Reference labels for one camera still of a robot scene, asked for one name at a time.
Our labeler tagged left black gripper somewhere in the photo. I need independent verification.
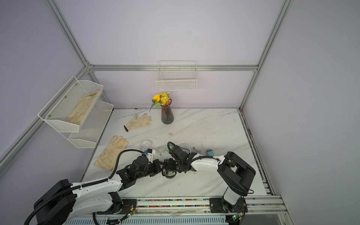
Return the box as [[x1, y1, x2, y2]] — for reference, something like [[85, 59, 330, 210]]
[[136, 159, 168, 180]]

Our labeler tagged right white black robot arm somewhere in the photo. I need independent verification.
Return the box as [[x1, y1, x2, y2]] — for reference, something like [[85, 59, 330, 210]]
[[163, 142, 256, 215]]

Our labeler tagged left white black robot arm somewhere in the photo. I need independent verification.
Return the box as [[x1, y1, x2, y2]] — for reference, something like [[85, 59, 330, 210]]
[[24, 150, 168, 225]]

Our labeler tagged right teal charger plug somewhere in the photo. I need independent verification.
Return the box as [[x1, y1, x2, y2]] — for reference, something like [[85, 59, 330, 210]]
[[206, 149, 215, 157]]

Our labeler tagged beige leather glove on table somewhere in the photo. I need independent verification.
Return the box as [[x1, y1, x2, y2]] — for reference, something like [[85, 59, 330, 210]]
[[94, 136, 128, 171]]

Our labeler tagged dark glass flower vase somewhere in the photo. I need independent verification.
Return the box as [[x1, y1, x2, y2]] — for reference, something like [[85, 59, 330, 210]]
[[161, 100, 174, 125]]

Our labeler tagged white knit glove on table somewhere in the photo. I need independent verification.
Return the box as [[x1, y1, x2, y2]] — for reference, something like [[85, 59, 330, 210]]
[[124, 113, 152, 132]]

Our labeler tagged yellow flower bouquet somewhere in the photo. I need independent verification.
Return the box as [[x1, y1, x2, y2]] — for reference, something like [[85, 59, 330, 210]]
[[150, 92, 172, 111]]

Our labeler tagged lower white mesh shelf bin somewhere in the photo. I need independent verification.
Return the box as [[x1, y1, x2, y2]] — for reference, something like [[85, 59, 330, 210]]
[[68, 100, 113, 149]]

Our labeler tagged white mesh shelf bin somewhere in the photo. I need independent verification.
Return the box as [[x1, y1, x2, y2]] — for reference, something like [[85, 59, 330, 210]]
[[38, 77, 103, 133], [68, 100, 113, 149]]

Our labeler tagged beige glove in bin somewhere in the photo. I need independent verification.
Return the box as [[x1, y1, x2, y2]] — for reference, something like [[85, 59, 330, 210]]
[[66, 91, 99, 125]]

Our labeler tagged upper white mesh shelf bin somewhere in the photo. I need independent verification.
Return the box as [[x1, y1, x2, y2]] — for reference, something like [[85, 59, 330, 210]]
[[38, 77, 103, 133]]

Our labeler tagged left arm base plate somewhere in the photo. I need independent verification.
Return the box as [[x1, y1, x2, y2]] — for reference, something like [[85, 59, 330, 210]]
[[97, 199, 137, 215]]

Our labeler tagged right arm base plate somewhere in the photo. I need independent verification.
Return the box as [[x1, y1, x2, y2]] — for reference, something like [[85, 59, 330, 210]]
[[209, 196, 248, 213]]

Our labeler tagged white wire wall basket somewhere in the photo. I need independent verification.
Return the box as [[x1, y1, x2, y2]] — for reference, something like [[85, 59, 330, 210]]
[[156, 61, 198, 91]]

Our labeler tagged aluminium front rail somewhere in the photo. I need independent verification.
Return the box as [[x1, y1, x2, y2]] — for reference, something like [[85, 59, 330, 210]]
[[52, 195, 294, 225]]

